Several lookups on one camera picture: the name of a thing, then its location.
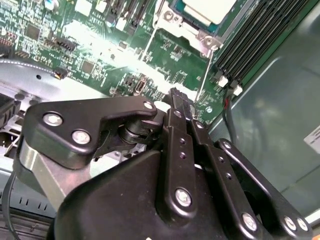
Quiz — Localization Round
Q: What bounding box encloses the silver CPU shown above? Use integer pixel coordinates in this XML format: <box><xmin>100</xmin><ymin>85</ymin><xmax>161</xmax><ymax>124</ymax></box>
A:
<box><xmin>174</xmin><ymin>0</ymin><xmax>240</xmax><ymax>26</ymax></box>

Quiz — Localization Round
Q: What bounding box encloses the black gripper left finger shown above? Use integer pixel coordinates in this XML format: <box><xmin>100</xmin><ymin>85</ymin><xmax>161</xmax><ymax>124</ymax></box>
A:
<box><xmin>14</xmin><ymin>86</ymin><xmax>199</xmax><ymax>226</ymax></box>

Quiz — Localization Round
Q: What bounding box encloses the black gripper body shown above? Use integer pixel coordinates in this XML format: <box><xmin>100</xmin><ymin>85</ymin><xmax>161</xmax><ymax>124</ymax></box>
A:
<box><xmin>53</xmin><ymin>119</ymin><xmax>292</xmax><ymax>240</ymax></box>

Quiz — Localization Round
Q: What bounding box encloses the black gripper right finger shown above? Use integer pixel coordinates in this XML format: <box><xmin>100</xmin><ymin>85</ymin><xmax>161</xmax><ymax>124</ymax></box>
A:
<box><xmin>183</xmin><ymin>98</ymin><xmax>314</xmax><ymax>239</ymax></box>

